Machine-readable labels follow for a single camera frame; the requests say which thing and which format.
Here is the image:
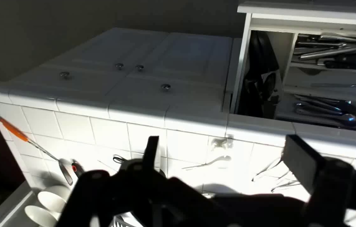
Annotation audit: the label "black handled knife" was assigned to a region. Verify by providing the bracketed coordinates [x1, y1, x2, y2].
[322, 51, 356, 71]

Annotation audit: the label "orange handled metal skimmer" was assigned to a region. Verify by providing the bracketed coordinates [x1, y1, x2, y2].
[0, 115, 76, 187]

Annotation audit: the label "silver table knife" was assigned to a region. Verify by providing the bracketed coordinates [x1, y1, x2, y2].
[298, 44, 356, 61]

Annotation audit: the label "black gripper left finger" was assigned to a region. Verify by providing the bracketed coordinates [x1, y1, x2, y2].
[56, 135, 239, 227]

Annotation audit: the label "small silver object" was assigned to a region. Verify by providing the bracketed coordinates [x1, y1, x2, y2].
[211, 136, 235, 152]
[205, 154, 232, 168]

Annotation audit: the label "white open drawer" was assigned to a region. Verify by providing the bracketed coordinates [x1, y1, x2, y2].
[227, 0, 356, 136]

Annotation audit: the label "white cutlery tray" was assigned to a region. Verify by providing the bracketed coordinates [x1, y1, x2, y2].
[277, 30, 356, 128]

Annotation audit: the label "white lower cabinets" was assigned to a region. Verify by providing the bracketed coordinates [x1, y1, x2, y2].
[0, 27, 240, 128]

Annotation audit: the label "small white bowl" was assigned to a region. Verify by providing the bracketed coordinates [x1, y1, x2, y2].
[37, 184, 72, 213]

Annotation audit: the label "black kitchen tool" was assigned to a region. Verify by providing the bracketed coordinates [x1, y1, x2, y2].
[239, 30, 282, 119]

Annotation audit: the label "dark steel spoon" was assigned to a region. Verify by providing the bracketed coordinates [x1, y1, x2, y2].
[292, 100, 356, 128]

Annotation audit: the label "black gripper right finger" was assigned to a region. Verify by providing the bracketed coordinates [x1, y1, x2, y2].
[282, 134, 356, 227]

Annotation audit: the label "large white bowl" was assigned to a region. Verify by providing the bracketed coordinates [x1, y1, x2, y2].
[23, 204, 59, 227]

